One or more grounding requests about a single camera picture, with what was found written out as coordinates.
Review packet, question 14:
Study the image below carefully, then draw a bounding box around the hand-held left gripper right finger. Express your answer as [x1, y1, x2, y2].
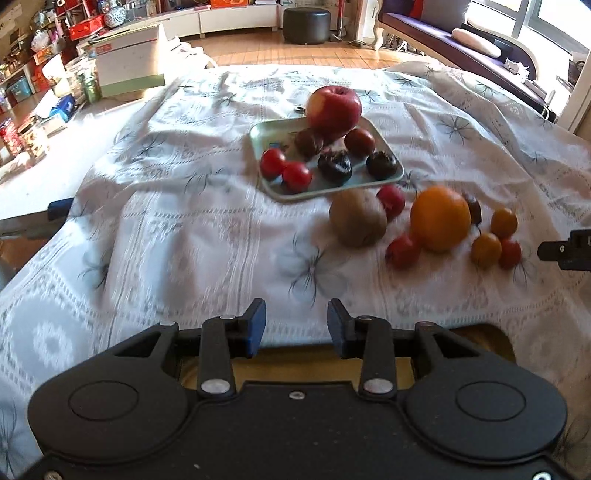
[327, 299, 481, 400]

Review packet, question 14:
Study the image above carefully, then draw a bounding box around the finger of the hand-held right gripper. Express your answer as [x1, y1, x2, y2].
[537, 228, 591, 273]

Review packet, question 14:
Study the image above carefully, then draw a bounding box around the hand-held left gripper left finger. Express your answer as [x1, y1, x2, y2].
[115, 298, 267, 400]

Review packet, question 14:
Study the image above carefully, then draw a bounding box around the red cherry tomato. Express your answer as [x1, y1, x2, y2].
[281, 161, 313, 193]
[385, 234, 421, 269]
[499, 237, 522, 269]
[260, 148, 288, 181]

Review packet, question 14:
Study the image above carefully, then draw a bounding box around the gold metal tray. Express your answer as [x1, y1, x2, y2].
[178, 323, 517, 393]

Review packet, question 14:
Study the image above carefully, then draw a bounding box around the yellow cherry tomato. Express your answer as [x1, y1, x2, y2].
[471, 232, 502, 268]
[489, 208, 519, 238]

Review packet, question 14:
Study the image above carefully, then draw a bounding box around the dark purple cherry tomato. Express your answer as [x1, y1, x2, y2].
[463, 194, 483, 227]

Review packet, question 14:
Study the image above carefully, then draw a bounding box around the brown kiwi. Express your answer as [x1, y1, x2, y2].
[329, 188, 389, 247]

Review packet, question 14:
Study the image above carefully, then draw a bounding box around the orange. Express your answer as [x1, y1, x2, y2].
[410, 185, 472, 252]

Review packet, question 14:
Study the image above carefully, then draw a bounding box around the pinkish red radish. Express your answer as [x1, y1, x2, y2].
[376, 185, 406, 221]

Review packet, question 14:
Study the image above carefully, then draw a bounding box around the white floral lace tablecloth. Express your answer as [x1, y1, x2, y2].
[0, 60, 591, 480]

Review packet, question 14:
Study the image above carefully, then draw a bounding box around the light green tray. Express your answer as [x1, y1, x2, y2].
[249, 115, 406, 203]

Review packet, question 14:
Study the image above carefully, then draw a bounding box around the dark wrinkled fruit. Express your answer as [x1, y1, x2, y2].
[366, 151, 402, 181]
[318, 150, 354, 186]

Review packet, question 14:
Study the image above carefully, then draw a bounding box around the dark brown tomato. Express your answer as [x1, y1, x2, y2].
[294, 128, 326, 158]

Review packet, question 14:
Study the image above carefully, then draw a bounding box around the dark red tomato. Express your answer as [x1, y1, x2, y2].
[344, 128, 377, 158]

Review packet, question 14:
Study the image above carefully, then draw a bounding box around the red apple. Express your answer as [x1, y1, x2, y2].
[306, 85, 363, 139]

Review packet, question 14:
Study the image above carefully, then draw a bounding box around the white pillow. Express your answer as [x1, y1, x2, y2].
[451, 28, 502, 58]

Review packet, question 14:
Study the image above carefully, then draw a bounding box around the purple chaise sofa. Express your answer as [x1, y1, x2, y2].
[376, 0, 555, 112]

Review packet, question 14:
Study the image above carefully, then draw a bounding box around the grey cushion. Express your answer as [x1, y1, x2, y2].
[420, 0, 472, 31]

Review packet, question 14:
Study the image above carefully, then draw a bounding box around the glass jar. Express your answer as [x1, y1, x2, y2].
[21, 117, 49, 160]

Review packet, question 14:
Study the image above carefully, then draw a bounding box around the blue tissue pack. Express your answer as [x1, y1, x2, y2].
[48, 95, 77, 121]

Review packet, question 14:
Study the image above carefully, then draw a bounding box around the green can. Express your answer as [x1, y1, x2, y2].
[82, 71, 102, 104]

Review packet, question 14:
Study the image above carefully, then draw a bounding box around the white and green box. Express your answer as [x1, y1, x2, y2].
[95, 23, 167, 99]

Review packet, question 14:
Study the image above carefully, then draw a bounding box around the black round ottoman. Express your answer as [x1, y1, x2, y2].
[283, 7, 332, 45]

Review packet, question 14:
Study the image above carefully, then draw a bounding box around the white low cabinet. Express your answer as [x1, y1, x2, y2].
[164, 4, 280, 40]

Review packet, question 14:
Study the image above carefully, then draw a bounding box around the red tin can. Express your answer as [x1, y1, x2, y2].
[0, 119, 21, 158]

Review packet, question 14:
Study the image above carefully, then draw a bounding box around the blue and white vase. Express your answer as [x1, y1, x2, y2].
[104, 0, 127, 28]

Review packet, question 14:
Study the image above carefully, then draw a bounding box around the cluttered storage shelf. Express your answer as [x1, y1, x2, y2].
[0, 28, 70, 107]

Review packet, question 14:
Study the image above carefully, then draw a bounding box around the red gift box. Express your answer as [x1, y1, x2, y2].
[68, 15, 106, 40]

